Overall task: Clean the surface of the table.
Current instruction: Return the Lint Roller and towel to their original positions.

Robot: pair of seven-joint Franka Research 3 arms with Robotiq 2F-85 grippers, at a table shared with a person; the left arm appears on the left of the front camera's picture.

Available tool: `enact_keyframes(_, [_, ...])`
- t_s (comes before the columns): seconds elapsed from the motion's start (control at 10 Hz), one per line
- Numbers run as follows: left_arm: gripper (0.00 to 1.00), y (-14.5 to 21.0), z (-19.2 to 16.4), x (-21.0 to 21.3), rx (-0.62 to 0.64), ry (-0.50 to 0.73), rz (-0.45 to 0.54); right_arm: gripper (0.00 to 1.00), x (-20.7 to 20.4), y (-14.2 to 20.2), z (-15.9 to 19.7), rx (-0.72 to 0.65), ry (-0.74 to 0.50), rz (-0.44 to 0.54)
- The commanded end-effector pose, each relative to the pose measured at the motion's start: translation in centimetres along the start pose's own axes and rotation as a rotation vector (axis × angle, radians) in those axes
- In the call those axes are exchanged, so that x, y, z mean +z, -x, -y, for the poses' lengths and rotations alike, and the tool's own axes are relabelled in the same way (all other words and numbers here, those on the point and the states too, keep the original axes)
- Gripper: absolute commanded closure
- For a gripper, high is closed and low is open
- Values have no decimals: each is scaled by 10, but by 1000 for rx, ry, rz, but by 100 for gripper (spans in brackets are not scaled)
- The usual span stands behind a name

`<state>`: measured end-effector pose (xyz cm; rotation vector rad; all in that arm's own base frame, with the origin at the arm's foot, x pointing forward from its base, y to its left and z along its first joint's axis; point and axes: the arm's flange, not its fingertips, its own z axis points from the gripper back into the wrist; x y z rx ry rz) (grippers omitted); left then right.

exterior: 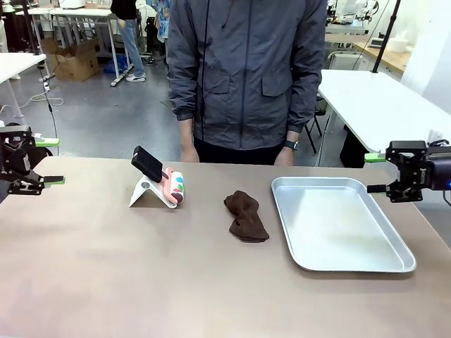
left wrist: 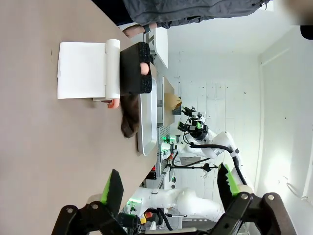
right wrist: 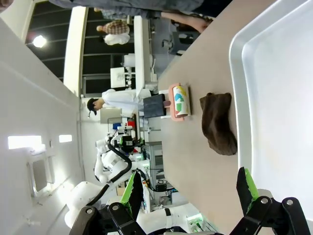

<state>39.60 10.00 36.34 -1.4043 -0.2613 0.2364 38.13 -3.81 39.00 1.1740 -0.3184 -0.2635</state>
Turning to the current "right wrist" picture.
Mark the brown cloth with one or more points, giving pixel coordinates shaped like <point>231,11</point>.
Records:
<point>217,127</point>

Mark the small rectangular ceiling light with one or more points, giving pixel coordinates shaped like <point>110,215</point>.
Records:
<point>65,138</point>

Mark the aluminium frame rack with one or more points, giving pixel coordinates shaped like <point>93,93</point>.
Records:
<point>154,156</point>

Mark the person in plaid shirt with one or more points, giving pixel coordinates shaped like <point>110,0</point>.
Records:
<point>115,30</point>

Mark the round ceiling light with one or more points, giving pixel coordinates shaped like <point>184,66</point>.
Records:
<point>39,41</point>

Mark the person's left forearm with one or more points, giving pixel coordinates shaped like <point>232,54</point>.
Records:
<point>178,19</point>

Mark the red box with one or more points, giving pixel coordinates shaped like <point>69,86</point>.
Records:
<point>131,123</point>

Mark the silver metal tray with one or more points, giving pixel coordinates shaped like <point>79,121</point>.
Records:
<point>274,98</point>

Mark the large rectangular ceiling light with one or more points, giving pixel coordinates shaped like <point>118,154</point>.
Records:
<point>24,142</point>

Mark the person in white coat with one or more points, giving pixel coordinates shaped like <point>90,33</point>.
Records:
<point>115,101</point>

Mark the black trousers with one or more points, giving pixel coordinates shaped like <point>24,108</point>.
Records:
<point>212,6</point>

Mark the blue box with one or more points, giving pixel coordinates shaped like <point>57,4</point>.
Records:
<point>117,126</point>

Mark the person's left hand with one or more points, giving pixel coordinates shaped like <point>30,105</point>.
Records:
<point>201,24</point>

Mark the ceiling air conditioner unit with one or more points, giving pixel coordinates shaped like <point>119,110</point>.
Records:
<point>40,172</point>

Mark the black wrist watch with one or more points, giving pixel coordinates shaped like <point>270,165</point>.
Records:
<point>199,15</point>

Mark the long white lab table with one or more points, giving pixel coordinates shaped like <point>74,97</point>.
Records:
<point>140,54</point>

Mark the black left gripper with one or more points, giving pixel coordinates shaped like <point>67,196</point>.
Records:
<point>127,142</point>

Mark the white window column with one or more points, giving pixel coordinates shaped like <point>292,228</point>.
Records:
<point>73,49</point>

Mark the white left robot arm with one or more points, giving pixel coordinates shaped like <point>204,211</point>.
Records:
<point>107,164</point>

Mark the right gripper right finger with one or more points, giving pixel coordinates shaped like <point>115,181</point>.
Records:
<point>247,193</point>

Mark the dark grey zip jacket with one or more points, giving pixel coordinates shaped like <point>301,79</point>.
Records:
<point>122,6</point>

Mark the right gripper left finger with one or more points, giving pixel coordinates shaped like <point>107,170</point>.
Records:
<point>132,195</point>

